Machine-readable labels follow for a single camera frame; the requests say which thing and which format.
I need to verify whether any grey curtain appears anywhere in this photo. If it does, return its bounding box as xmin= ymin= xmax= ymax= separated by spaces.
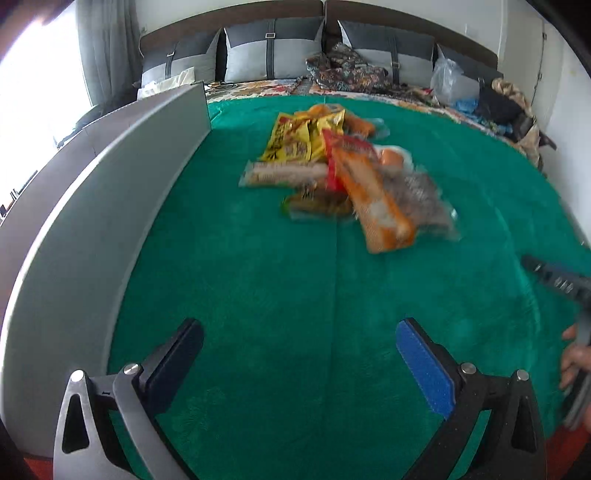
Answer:
xmin=76 ymin=0 xmax=142 ymax=110

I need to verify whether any clear packet with orange bun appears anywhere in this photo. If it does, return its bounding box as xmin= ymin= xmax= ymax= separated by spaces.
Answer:
xmin=373 ymin=144 xmax=415 ymax=172

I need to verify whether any long beige snack packet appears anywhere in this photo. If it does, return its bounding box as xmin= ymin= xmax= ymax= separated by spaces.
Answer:
xmin=239 ymin=161 xmax=329 ymax=188

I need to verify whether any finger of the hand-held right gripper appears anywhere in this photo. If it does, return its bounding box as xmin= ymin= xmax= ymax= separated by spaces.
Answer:
xmin=522 ymin=255 xmax=591 ymax=309

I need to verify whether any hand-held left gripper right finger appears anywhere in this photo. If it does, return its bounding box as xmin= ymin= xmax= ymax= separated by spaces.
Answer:
xmin=396 ymin=318 xmax=548 ymax=480

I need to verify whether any yellow snack packet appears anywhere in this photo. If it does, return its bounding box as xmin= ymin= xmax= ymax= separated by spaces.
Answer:
xmin=262 ymin=113 xmax=314 ymax=163
xmin=295 ymin=104 xmax=346 ymax=160

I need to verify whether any clear packet with brown snack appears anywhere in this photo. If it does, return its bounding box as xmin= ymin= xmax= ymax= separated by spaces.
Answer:
xmin=394 ymin=170 xmax=461 ymax=241

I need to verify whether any blue cloth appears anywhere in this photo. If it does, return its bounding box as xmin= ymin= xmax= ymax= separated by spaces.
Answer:
xmin=454 ymin=97 xmax=482 ymax=124

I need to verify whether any cream pillow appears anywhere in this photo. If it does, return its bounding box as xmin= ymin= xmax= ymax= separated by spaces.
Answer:
xmin=137 ymin=67 xmax=198 ymax=100

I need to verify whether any black bag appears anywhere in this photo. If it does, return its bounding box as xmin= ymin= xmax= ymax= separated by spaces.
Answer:
xmin=475 ymin=85 xmax=523 ymax=126

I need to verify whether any large orange snack packet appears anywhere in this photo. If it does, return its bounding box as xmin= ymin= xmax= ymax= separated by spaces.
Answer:
xmin=330 ymin=138 xmax=417 ymax=254

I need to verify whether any red snack packet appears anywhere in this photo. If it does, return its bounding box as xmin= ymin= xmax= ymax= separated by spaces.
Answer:
xmin=321 ymin=129 xmax=354 ymax=192

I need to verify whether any bright window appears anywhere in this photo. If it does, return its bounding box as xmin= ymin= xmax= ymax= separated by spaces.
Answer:
xmin=0 ymin=9 xmax=93 ymax=195

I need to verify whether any brown headboard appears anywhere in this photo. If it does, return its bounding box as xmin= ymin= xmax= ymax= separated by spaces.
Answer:
xmin=139 ymin=0 xmax=499 ymax=63

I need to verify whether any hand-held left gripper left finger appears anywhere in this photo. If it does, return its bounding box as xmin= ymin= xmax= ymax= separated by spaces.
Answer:
xmin=52 ymin=318 xmax=205 ymax=480

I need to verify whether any clear plastic bag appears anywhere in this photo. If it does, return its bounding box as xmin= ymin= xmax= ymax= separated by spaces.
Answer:
xmin=430 ymin=57 xmax=465 ymax=107

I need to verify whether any dark patterned cloth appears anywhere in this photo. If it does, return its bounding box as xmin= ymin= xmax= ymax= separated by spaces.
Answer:
xmin=305 ymin=42 xmax=392 ymax=92

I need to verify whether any small orange snack packet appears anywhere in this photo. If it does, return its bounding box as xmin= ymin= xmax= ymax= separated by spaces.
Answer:
xmin=344 ymin=113 xmax=378 ymax=139

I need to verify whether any dark brown snack packet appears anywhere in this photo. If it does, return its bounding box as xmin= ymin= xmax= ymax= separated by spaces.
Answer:
xmin=283 ymin=184 xmax=357 ymax=223

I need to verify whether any person's right hand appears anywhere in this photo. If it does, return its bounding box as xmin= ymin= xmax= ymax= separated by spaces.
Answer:
xmin=558 ymin=322 xmax=591 ymax=391

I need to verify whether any grey two-tone cushion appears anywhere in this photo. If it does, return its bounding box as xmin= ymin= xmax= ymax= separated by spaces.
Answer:
xmin=140 ymin=28 xmax=223 ymax=89
xmin=436 ymin=44 xmax=505 ymax=89
xmin=224 ymin=16 xmax=326 ymax=85
xmin=337 ymin=19 xmax=438 ymax=87

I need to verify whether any floral bed sheet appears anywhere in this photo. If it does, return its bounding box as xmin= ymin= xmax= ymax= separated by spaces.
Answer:
xmin=205 ymin=76 xmax=525 ymax=137

